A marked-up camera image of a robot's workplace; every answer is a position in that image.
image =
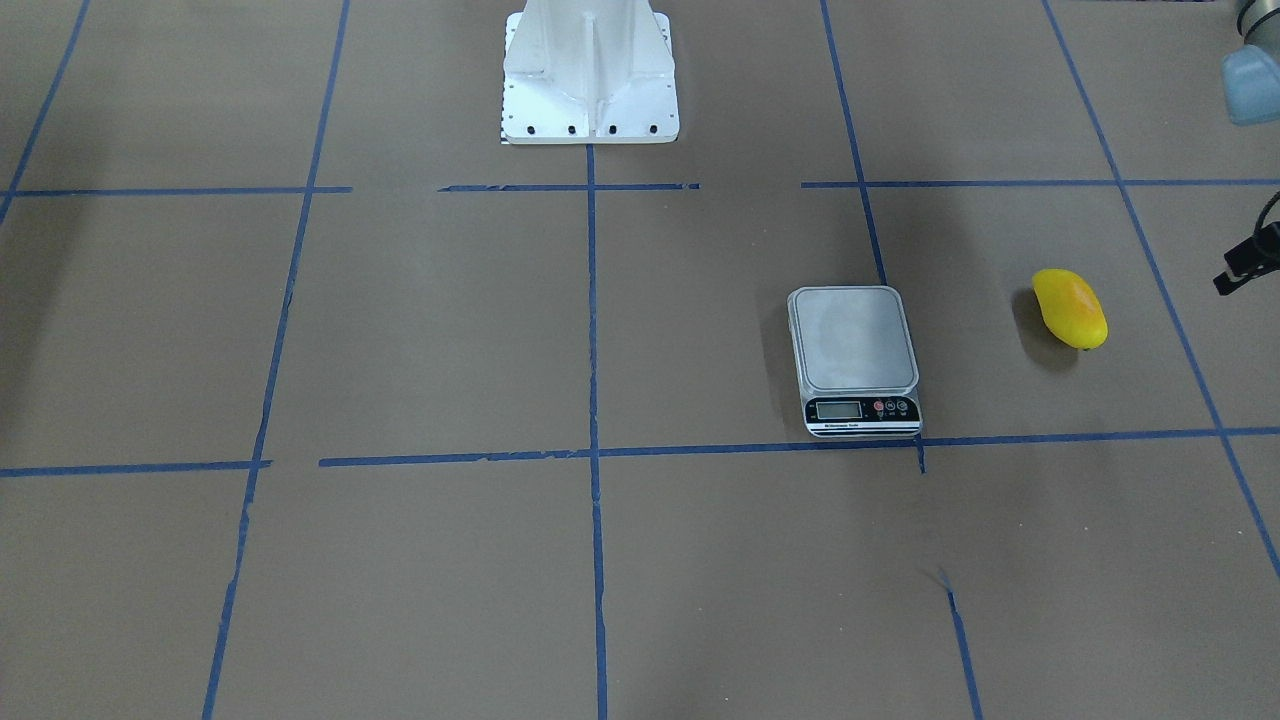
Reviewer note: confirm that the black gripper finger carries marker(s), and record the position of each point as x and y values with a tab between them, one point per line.
1249	260

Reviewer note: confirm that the yellow mango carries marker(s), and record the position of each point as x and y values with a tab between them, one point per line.
1070	309

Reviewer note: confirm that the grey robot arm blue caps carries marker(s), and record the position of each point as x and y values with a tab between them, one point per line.
1250	77

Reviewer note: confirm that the silver digital kitchen scale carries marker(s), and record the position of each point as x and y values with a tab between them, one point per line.
855	363

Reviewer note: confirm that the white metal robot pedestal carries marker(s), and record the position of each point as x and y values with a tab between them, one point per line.
580	72

